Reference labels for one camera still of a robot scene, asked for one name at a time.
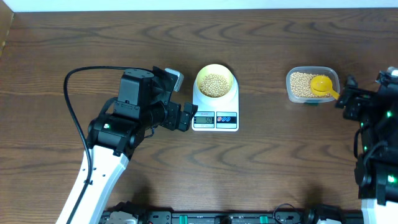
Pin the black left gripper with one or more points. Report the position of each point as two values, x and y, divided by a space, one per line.
184 117

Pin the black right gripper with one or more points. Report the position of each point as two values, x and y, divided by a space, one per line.
358 98

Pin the yellow measuring scoop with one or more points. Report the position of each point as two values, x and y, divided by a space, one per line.
322 85

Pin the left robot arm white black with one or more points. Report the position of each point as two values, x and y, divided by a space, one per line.
143 103

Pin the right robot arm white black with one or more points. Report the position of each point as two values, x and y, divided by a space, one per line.
375 147

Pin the white digital kitchen scale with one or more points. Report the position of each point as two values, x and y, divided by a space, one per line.
216 114

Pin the pale yellow bowl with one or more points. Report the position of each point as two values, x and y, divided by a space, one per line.
214 80

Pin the clear plastic container of soybeans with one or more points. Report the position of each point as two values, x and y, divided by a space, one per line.
298 84

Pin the cardboard panel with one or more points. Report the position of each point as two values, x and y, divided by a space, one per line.
6 19

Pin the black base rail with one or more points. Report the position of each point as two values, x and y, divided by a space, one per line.
285 214

